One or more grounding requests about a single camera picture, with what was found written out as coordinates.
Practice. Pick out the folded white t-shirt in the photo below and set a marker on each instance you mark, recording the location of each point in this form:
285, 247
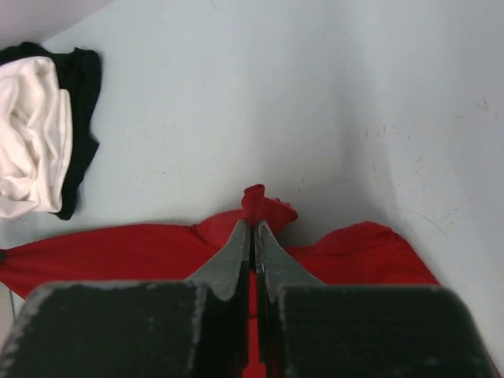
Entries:
36, 137

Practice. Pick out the folded black t-shirt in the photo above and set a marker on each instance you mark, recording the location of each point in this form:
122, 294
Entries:
80, 73

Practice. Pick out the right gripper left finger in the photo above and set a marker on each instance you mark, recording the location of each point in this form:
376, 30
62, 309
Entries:
197, 327

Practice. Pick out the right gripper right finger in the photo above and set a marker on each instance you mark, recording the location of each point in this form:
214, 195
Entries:
307, 328

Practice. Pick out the red t-shirt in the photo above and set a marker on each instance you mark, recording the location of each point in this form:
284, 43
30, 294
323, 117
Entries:
362, 254

